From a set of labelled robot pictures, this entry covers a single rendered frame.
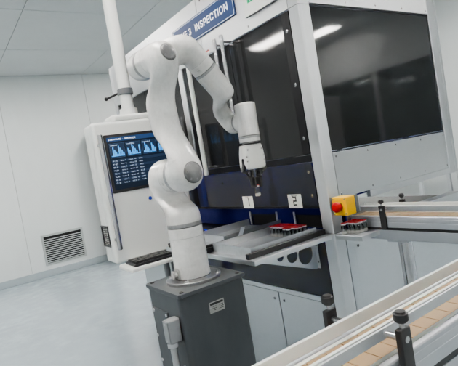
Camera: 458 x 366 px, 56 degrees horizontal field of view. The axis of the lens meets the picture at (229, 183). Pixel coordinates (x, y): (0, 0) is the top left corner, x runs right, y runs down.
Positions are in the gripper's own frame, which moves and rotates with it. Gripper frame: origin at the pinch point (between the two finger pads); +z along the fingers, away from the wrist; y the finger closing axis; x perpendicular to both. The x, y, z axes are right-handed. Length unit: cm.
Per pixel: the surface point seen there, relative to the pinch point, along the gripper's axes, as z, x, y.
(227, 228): 24, -50, -16
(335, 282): 46, 12, -23
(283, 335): 78, -27, -24
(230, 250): 24.9, -4.3, 14.4
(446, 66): -96, -169, -480
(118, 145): -28, -85, 22
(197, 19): -86, -54, -20
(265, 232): 23.9, -16.1, -13.6
